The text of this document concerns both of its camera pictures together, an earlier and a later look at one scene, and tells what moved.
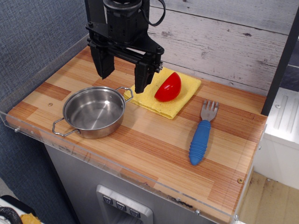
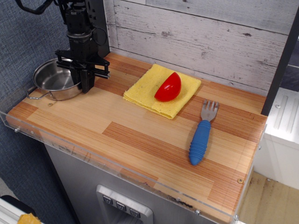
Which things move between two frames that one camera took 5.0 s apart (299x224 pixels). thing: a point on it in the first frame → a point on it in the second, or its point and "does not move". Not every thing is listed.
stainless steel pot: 94,112 → 57,81
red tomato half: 169,88 does not move
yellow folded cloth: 167,109 does not move
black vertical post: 278,79 does not move
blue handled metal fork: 199,140 does not move
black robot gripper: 126,34 → 83,54
